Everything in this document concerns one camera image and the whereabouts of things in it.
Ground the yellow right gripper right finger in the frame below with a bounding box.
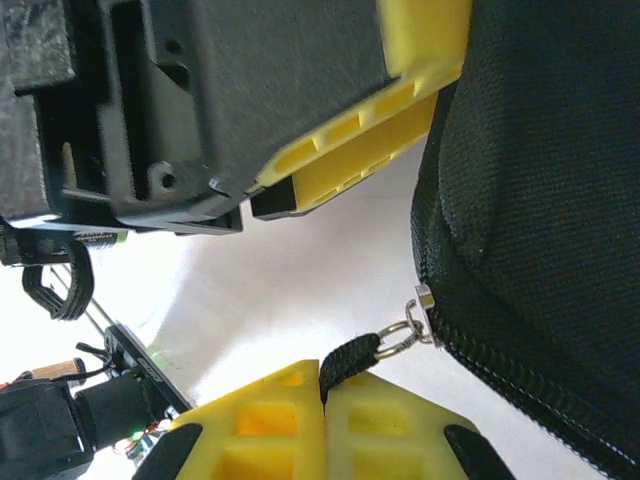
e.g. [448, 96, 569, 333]
[324, 373, 516, 480]

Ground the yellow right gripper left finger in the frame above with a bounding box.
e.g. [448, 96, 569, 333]
[132, 359, 326, 480]

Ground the black student bag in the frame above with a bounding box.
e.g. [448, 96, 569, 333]
[319, 0, 640, 480]

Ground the black wire bundle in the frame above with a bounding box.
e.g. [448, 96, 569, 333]
[22, 243, 96, 321]

